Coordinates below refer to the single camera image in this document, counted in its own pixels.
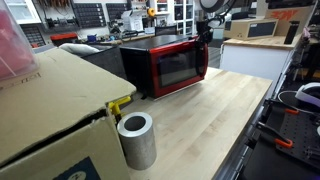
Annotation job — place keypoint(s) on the large cardboard box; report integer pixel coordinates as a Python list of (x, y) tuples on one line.
[(60, 110)]

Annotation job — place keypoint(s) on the wooden workbench shelf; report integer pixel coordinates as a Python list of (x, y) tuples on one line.
[(133, 39)]

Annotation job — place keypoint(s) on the medium black drawer organizer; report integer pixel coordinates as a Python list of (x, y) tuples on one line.
[(117, 10)]

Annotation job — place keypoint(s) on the yellow clamp tool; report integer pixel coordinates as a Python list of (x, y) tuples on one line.
[(116, 106)]

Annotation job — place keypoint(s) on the small black drawer organizer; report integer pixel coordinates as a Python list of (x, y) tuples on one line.
[(32, 36)]

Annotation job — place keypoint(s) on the yellow tape roll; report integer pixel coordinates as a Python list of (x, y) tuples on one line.
[(151, 12)]

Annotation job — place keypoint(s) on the white table island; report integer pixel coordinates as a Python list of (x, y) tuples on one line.
[(253, 63)]

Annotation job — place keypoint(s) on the large black drawer organizer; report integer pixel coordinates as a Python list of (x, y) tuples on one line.
[(89, 15)]

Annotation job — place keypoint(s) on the blue cup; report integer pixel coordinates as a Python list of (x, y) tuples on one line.
[(91, 38)]

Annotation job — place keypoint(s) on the metal cylinder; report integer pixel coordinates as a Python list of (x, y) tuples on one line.
[(138, 143)]

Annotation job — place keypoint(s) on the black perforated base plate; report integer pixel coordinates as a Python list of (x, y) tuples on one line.
[(300, 136)]

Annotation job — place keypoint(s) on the black tripod stand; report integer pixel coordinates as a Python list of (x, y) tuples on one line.
[(305, 53)]

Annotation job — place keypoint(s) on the white open shelf unit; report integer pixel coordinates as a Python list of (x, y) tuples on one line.
[(181, 16)]

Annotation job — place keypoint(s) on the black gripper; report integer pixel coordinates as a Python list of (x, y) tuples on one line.
[(202, 27)]

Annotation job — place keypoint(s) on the dark gray storage bin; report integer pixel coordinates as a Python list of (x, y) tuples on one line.
[(106, 61)]

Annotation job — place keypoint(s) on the white wall cabinet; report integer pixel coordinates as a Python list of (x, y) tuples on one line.
[(21, 11)]

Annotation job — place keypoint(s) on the black microwave body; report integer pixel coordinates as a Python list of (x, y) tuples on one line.
[(133, 66)]

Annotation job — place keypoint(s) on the white cloth bundle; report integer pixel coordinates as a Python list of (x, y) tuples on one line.
[(78, 49)]

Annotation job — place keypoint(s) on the red toolbox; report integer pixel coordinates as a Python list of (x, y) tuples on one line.
[(63, 37)]

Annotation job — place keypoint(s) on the pink clear plastic bin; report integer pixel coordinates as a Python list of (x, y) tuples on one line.
[(13, 50)]

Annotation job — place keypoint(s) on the white carton box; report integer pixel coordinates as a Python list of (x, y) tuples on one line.
[(132, 20)]

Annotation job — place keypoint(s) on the cardboard box orange logo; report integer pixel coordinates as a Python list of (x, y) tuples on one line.
[(290, 15)]

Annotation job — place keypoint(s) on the black bottle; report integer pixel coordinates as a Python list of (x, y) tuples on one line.
[(291, 32)]

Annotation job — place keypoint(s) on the beige appliance box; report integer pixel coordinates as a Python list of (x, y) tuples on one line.
[(250, 29)]

